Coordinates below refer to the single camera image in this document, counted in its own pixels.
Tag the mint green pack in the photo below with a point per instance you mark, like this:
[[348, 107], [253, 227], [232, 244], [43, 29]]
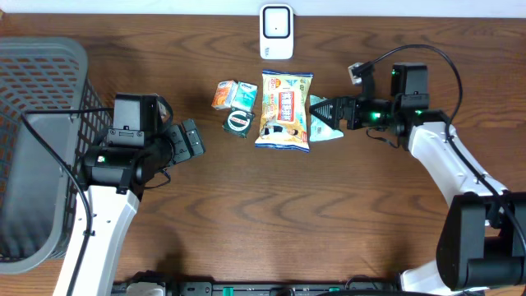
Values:
[[322, 132]]

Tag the yellow snack bag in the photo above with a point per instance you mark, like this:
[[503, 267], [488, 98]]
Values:
[[283, 119]]

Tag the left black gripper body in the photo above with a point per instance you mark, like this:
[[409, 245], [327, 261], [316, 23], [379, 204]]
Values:
[[182, 148]]

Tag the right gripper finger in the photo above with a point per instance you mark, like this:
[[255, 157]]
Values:
[[329, 114], [321, 101]]

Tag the orange small carton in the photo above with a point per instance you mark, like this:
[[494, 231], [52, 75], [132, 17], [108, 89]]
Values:
[[224, 95]]

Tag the round tape roll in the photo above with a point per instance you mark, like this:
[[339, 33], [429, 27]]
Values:
[[238, 122]]

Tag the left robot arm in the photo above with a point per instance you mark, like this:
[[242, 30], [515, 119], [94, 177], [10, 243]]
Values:
[[142, 142]]

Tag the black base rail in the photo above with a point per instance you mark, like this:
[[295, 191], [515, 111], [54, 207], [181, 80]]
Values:
[[201, 288]]

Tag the grey plastic shopping basket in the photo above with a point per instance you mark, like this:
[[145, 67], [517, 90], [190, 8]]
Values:
[[48, 79]]

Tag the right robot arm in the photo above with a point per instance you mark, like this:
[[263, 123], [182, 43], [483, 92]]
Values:
[[482, 243]]

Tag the white barcode scanner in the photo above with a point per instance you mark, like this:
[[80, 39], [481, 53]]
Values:
[[276, 32]]

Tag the teal small carton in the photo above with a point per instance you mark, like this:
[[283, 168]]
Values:
[[245, 97]]

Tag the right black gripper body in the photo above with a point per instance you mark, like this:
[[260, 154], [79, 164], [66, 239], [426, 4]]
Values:
[[371, 110]]

